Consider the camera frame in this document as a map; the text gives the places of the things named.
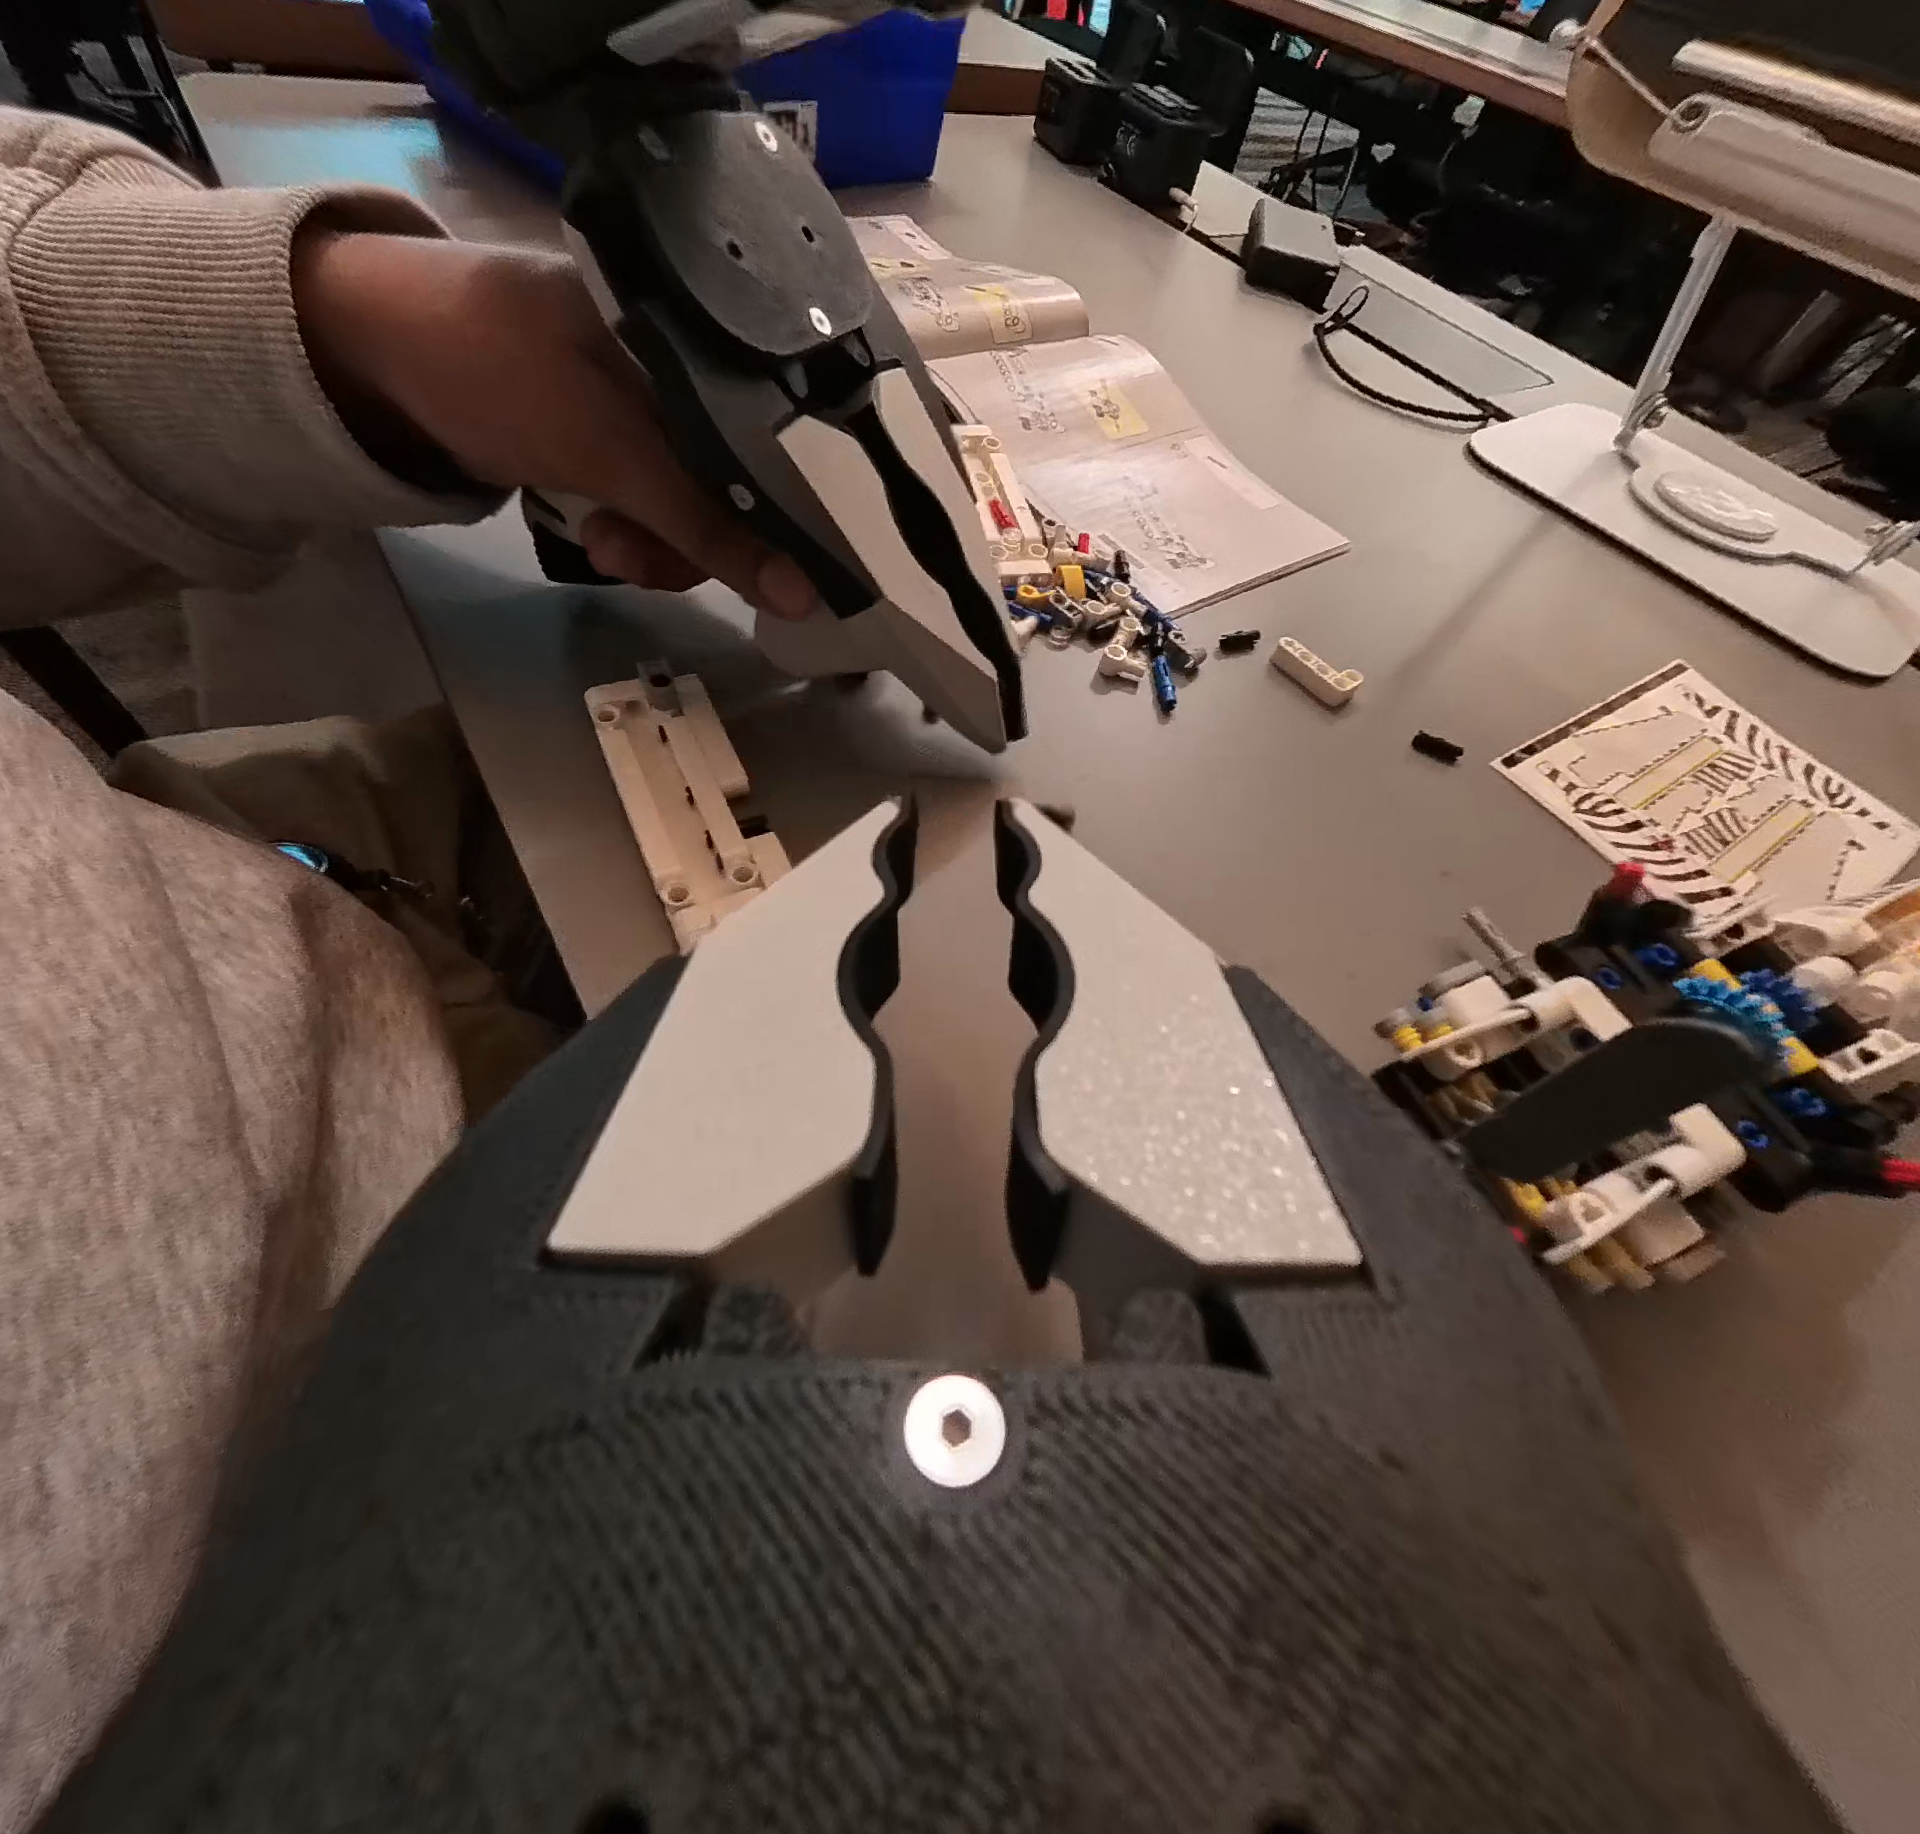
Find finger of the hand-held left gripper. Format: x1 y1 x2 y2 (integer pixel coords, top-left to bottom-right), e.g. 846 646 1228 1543
751 387 1014 755
868 360 1035 746

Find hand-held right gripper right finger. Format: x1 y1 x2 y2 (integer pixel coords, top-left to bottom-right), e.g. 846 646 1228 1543
991 797 1368 1306

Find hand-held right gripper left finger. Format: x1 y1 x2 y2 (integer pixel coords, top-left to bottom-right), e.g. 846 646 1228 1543
544 792 923 1287

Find white lego panel assembly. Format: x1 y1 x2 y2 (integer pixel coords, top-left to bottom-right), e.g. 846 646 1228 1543
583 661 796 954

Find person's left forearm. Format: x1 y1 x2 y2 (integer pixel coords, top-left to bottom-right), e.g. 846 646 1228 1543
0 104 519 632

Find pile of loose lego pieces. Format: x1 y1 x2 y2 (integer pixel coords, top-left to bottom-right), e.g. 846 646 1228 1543
960 424 1212 717

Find white black lego vehicle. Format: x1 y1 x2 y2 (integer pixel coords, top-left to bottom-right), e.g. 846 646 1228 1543
1377 857 1920 1297

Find person's left hand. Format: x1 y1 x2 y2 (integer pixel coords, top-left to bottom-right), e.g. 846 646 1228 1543
290 219 823 624

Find thin instruction booklet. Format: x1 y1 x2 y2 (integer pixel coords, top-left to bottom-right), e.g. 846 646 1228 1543
844 214 1093 360

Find blue plastic bin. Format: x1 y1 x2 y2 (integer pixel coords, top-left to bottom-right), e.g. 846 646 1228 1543
348 0 966 195

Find open instruction booklet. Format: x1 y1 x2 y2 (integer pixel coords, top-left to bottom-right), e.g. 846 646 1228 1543
928 334 1352 622

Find black charger box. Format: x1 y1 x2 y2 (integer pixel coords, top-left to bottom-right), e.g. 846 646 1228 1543
1035 53 1125 162
1108 75 1207 195

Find black power adapter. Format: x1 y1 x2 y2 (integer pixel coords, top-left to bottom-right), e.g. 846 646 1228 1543
1241 195 1344 295

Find tan trousers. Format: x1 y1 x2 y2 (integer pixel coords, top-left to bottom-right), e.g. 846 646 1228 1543
105 706 590 1071

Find blue key clip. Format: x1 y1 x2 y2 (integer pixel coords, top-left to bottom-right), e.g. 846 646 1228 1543
275 842 438 908

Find zebra striped sticker sheet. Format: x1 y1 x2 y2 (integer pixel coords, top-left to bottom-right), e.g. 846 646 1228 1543
1491 659 1920 923

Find white desk lamp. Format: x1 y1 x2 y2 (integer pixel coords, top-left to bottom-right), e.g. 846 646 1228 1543
1469 0 1920 682

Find black chair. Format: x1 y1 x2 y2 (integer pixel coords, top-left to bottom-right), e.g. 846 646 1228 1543
0 0 225 188

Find black cable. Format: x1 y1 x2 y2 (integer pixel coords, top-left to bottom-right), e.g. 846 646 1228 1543
1313 285 1506 425

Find grey cable hatch lid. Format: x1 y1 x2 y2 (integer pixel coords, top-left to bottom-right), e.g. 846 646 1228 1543
1333 273 1557 398

